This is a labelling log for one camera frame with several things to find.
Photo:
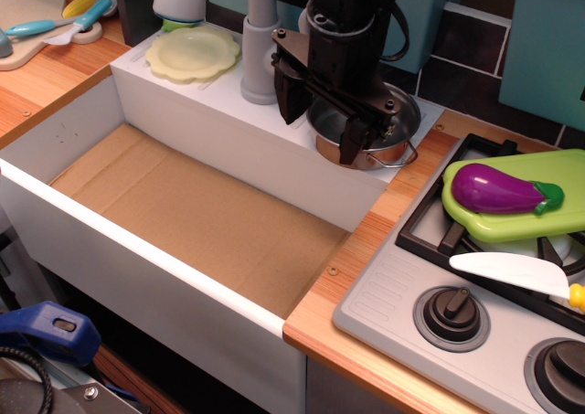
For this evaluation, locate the blue clamp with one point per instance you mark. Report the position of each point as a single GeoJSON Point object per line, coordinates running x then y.
{"type": "Point", "coordinates": [53, 331]}

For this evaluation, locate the black left stove knob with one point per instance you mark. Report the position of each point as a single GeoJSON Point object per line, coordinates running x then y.
{"type": "Point", "coordinates": [452, 319]}

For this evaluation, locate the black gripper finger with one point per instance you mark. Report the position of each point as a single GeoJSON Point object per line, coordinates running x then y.
{"type": "Point", "coordinates": [292, 97]}
{"type": "Point", "coordinates": [358, 134]}

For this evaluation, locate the purple toy eggplant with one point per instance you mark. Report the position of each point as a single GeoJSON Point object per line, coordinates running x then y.
{"type": "Point", "coordinates": [484, 189]}

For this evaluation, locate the teal bin centre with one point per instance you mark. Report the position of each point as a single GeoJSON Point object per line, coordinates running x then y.
{"type": "Point", "coordinates": [423, 18]}

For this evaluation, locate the white toy knife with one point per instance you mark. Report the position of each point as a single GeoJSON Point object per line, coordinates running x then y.
{"type": "Point", "coordinates": [530, 273]}

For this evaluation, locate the black right stove knob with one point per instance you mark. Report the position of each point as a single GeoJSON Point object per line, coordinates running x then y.
{"type": "Point", "coordinates": [554, 375]}

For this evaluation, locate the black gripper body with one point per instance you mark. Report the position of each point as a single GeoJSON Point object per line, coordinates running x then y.
{"type": "Point", "coordinates": [340, 68]}

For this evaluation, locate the green cutting board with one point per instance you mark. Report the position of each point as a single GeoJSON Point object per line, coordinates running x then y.
{"type": "Point", "coordinates": [564, 168]}

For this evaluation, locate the grey toy stove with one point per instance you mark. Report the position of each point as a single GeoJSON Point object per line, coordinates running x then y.
{"type": "Point", "coordinates": [504, 348]}

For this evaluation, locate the small steel pot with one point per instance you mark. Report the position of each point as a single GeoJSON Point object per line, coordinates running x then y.
{"type": "Point", "coordinates": [392, 149]}

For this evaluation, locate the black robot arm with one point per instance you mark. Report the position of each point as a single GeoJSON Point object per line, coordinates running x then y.
{"type": "Point", "coordinates": [348, 16]}

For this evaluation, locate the teal bin right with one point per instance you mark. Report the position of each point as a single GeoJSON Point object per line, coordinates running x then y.
{"type": "Point", "coordinates": [544, 61]}

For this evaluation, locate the beige cutting board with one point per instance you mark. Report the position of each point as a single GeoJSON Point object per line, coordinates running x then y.
{"type": "Point", "coordinates": [17, 51]}

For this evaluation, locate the teal bin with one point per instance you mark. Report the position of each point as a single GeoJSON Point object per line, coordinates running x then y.
{"type": "Point", "coordinates": [423, 18]}
{"type": "Point", "coordinates": [544, 61]}

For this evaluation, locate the blue handled white spatula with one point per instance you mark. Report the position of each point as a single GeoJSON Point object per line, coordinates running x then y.
{"type": "Point", "coordinates": [82, 23]}

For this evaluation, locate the white toy sink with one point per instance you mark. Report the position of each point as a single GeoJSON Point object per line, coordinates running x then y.
{"type": "Point", "coordinates": [198, 217]}

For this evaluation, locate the grey metal bracket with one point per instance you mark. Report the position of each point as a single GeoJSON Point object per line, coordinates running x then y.
{"type": "Point", "coordinates": [92, 398]}

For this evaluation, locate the white green bottle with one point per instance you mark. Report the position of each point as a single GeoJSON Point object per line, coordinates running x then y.
{"type": "Point", "coordinates": [180, 13]}

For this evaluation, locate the grey toy faucet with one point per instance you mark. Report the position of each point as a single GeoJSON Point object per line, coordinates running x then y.
{"type": "Point", "coordinates": [257, 47]}

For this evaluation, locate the pale yellow plate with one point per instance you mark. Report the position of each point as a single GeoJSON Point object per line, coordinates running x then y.
{"type": "Point", "coordinates": [192, 54]}

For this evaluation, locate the blue handled spoon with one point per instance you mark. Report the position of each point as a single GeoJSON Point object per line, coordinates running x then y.
{"type": "Point", "coordinates": [43, 26]}

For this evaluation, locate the black stove knob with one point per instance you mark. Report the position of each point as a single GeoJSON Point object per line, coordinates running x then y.
{"type": "Point", "coordinates": [554, 375]}
{"type": "Point", "coordinates": [452, 319]}

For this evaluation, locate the yellow toy corn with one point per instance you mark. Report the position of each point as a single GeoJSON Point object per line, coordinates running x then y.
{"type": "Point", "coordinates": [76, 8]}

